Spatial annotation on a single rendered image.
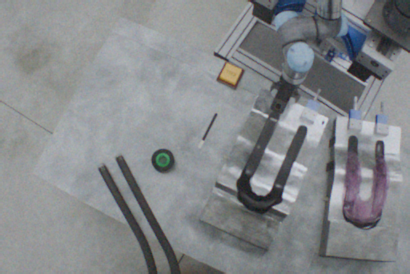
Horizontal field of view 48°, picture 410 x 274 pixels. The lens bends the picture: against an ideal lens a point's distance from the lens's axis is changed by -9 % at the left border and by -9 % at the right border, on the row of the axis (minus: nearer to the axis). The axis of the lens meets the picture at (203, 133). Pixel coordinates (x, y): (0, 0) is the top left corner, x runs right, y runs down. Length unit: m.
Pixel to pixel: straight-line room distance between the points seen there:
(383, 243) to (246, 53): 1.26
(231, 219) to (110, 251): 1.04
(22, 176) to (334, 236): 1.73
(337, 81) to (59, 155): 1.44
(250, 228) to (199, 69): 0.61
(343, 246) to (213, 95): 0.71
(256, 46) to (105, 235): 1.24
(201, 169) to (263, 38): 1.04
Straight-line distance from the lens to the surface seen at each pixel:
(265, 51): 2.54
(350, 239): 1.67
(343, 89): 2.55
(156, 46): 1.89
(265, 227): 1.66
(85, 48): 2.85
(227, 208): 1.66
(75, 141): 1.82
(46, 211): 2.65
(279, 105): 1.55
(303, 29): 1.45
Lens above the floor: 2.50
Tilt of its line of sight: 75 degrees down
